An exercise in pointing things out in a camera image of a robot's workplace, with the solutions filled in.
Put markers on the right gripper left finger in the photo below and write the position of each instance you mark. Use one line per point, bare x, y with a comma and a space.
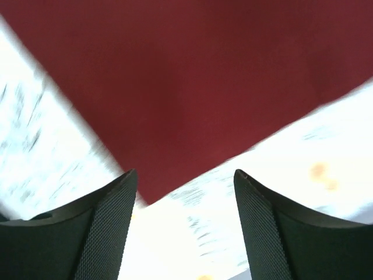
83, 239

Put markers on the dark maroon t shirt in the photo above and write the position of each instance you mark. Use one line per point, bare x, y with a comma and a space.
175, 88

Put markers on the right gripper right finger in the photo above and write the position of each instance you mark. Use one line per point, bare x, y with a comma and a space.
286, 240

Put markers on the floral table mat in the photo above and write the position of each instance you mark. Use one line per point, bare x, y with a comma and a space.
49, 157

